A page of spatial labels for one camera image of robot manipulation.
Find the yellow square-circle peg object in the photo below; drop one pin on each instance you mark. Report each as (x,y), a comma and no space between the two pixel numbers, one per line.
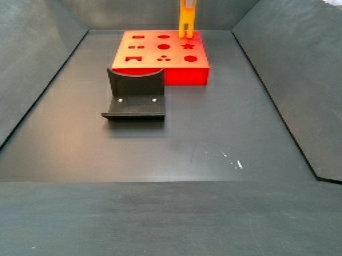
(187,13)

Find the red shape-sorting block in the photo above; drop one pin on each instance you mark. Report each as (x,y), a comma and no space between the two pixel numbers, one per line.
(150,50)

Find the black curved holder bracket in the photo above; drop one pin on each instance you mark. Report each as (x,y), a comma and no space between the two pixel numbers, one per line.
(138,95)

